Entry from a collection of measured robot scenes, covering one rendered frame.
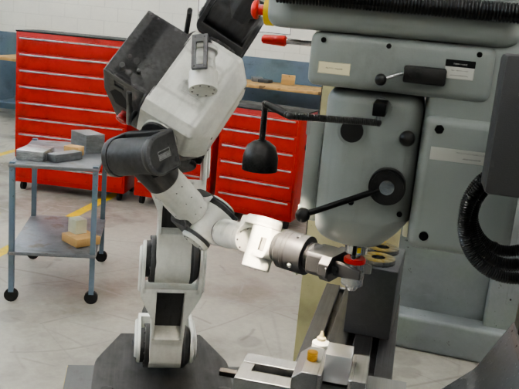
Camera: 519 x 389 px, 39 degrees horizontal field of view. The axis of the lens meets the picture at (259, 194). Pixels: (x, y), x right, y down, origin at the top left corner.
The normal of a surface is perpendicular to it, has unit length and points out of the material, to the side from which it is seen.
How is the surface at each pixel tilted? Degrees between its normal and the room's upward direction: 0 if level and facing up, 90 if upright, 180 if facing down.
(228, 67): 58
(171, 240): 94
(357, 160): 90
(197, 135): 113
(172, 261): 81
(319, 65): 90
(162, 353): 104
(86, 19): 90
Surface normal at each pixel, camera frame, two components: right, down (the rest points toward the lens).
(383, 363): 0.09, -0.97
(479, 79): -0.22, 0.21
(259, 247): -0.47, -0.22
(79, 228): 0.70, 0.23
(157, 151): 0.85, 0.00
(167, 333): 0.15, -0.74
